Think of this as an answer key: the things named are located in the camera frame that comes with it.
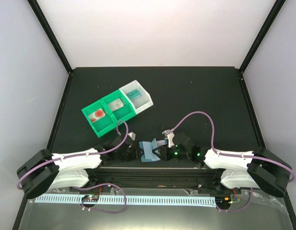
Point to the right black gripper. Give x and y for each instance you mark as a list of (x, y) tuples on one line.
[(164, 155)]

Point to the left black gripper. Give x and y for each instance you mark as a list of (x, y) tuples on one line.
[(136, 154)]

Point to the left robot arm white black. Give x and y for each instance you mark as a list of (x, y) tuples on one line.
[(47, 171)]

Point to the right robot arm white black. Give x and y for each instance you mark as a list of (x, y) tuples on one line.
[(259, 168)]

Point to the white card red marks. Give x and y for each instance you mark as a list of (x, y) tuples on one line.
[(116, 104)]

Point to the card with red circles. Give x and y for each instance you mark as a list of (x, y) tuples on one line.
[(96, 115)]

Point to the teal card in white bin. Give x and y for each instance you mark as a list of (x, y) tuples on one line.
[(134, 94)]

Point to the green bin middle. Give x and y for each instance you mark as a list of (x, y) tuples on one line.
[(125, 113)]

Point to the green bin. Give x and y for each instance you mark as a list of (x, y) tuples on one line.
[(125, 113), (104, 125)]

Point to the white translucent bin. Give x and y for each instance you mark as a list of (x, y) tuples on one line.
[(142, 103)]

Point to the green bin left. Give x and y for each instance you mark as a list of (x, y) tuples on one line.
[(104, 125)]

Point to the left controller board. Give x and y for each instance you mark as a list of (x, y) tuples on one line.
[(90, 198)]

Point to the controller board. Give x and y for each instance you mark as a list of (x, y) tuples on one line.
[(221, 200), (90, 198)]

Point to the right controller board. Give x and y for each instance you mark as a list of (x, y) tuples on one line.
[(221, 200)]

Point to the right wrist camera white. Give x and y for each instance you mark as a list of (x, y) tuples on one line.
[(169, 135)]

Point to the white slotted cable duct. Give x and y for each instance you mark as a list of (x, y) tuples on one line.
[(192, 201)]

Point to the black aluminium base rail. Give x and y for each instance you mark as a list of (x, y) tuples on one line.
[(203, 180)]

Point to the left frame post black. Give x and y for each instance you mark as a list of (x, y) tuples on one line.
[(50, 34)]

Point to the frame post black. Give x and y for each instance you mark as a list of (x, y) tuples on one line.
[(50, 34), (273, 13)]

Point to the right frame post black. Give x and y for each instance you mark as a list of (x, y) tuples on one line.
[(273, 13)]

